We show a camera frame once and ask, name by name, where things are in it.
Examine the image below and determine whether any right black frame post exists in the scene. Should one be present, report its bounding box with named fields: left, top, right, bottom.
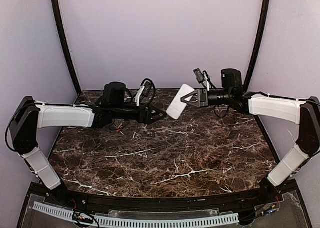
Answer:
left=243, top=0, right=270, bottom=91

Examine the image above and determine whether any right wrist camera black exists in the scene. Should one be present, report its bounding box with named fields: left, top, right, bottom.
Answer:
left=193, top=68, right=205, bottom=83

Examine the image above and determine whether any white remote control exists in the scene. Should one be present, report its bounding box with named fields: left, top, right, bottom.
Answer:
left=166, top=83, right=195, bottom=120

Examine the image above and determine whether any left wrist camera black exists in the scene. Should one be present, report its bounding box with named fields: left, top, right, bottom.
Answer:
left=141, top=79, right=153, bottom=96

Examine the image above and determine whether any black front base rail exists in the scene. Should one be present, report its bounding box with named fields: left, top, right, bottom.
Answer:
left=17, top=180, right=312, bottom=227

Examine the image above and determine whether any left black frame post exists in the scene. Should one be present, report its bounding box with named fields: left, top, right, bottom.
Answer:
left=51, top=0, right=82, bottom=95

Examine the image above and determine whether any black frame post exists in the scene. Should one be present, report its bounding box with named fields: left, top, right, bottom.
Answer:
left=243, top=0, right=270, bottom=91
left=51, top=0, right=82, bottom=95

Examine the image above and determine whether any white slotted cable duct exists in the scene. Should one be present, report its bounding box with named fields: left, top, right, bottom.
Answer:
left=32, top=201, right=240, bottom=227

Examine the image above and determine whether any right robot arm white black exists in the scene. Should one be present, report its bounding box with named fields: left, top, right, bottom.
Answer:
left=180, top=68, right=320, bottom=187

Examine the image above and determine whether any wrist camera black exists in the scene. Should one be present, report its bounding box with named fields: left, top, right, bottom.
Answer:
left=141, top=79, right=153, bottom=96
left=193, top=68, right=205, bottom=83

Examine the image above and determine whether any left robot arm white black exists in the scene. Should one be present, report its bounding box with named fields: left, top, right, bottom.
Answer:
left=4, top=78, right=167, bottom=190

